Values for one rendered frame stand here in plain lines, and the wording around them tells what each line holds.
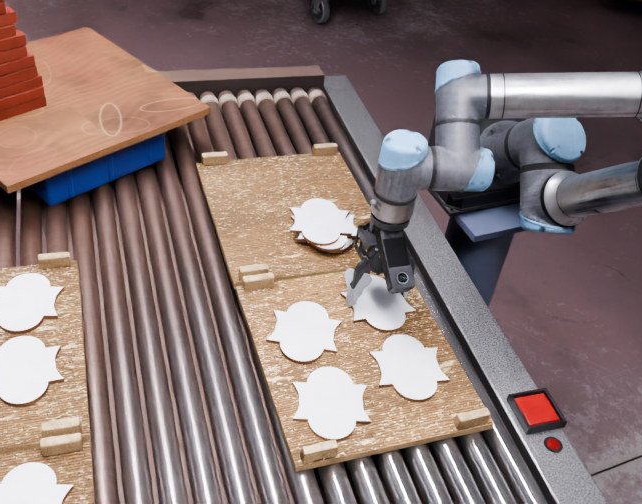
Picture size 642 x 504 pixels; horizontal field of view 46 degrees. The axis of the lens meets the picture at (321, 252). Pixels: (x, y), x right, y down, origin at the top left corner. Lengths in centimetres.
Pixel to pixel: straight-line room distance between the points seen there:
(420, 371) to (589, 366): 157
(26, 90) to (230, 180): 47
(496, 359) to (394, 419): 27
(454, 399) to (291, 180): 67
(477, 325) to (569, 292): 163
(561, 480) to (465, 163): 54
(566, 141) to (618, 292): 159
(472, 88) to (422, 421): 56
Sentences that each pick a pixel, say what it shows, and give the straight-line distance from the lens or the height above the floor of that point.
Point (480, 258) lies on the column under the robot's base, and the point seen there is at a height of 72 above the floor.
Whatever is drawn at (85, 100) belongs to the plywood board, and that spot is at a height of 104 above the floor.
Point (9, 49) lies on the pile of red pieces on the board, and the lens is 172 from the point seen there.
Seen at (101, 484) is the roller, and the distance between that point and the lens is 123.
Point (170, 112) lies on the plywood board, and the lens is 177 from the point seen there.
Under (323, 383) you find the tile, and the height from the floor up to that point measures 94.
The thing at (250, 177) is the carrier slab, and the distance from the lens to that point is 174.
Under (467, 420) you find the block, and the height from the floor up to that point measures 96.
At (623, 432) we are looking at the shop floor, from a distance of 273.
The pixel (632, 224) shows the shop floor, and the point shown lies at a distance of 363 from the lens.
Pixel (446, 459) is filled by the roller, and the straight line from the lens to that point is 130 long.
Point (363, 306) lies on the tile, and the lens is 144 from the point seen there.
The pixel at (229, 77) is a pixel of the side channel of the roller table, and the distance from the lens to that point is 210.
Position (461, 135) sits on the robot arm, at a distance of 130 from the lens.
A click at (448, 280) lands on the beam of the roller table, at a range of 159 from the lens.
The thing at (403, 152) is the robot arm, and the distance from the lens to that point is 124.
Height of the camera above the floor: 195
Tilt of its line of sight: 41 degrees down
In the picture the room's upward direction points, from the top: 8 degrees clockwise
